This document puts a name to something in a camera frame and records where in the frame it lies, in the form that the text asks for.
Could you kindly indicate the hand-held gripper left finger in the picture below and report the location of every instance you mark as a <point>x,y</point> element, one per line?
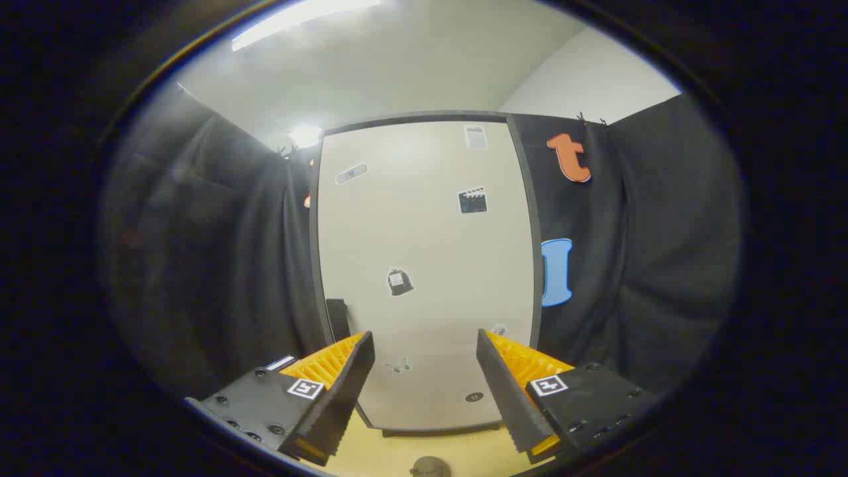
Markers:
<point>341,391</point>

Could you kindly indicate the bright ceiling lamp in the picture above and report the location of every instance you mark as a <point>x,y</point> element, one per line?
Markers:
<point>305,136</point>

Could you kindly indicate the long ceiling light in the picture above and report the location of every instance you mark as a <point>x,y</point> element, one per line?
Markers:
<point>298,20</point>

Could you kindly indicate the black backdrop cloth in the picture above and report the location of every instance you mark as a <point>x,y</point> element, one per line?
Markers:
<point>218,265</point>

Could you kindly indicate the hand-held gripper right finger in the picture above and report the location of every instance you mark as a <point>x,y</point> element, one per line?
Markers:
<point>503,391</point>

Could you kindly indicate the cream shoe cabinet door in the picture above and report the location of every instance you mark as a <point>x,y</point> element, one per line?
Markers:
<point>424,252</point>

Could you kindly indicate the white blue book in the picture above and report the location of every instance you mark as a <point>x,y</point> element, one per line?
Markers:
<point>281,363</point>

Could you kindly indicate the brown fuzzy shoe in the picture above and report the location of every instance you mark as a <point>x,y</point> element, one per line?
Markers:
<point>429,468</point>

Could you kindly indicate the grey shoe cabinet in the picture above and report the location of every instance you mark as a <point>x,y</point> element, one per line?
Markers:
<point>430,116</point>

